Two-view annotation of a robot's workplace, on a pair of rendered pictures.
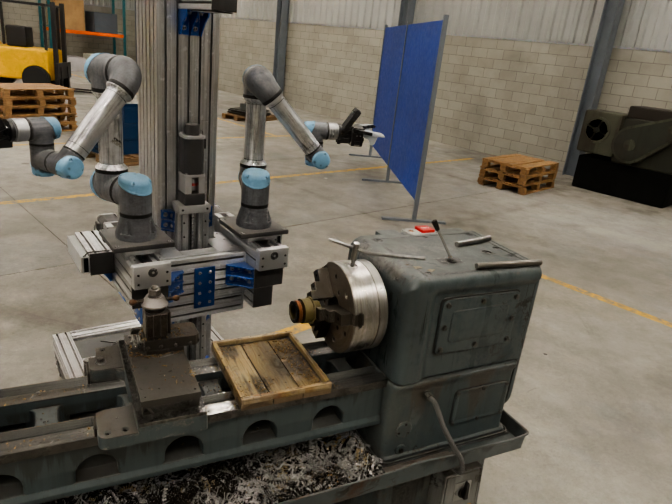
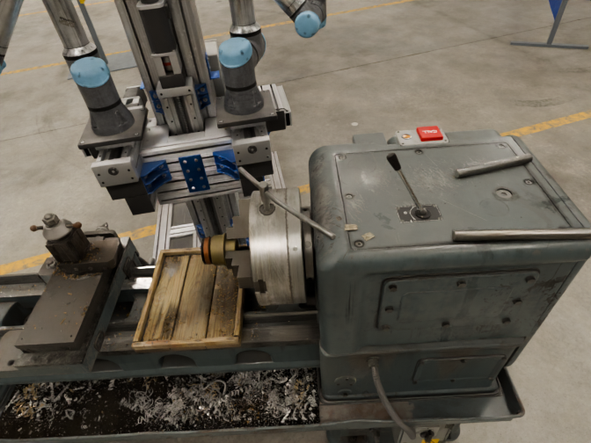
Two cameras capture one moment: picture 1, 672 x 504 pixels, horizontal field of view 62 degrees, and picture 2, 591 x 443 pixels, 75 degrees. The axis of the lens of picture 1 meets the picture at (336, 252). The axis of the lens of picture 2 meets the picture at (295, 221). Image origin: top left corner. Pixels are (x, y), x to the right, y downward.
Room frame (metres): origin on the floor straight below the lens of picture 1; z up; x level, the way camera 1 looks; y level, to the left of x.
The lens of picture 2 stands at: (1.16, -0.47, 1.86)
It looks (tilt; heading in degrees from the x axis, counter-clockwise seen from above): 44 degrees down; 31
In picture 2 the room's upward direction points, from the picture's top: 5 degrees counter-clockwise
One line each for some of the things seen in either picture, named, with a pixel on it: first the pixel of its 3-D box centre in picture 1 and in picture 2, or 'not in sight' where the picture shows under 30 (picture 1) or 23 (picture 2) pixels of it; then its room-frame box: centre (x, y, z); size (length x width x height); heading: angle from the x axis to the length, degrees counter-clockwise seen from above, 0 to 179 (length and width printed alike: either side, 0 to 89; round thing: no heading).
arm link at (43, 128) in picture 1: (40, 129); not in sight; (1.83, 1.01, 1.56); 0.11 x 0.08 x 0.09; 148
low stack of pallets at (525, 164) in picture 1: (518, 173); not in sight; (9.45, -2.93, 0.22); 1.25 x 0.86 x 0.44; 138
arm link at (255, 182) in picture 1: (255, 186); (237, 61); (2.29, 0.37, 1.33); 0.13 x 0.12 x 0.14; 16
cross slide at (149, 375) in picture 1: (157, 363); (76, 284); (1.47, 0.51, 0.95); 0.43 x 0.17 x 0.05; 28
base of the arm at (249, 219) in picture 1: (254, 213); (242, 93); (2.28, 0.37, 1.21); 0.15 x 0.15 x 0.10
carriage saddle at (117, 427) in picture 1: (142, 383); (68, 299); (1.43, 0.54, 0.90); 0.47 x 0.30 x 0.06; 28
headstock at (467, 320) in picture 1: (436, 296); (419, 236); (1.95, -0.40, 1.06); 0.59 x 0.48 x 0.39; 118
